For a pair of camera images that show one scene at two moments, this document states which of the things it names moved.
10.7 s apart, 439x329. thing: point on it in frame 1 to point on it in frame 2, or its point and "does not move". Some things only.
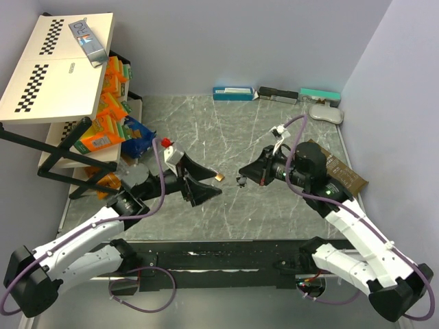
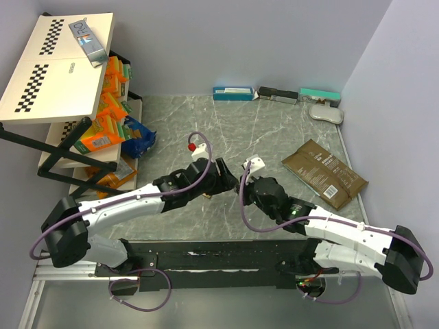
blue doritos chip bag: [137, 138] does not move
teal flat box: [319, 96] does not move
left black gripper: [197, 192] to [224, 182]
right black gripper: [260, 171] to [247, 188]
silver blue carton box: [88, 42] does not move
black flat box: [278, 94] does not move
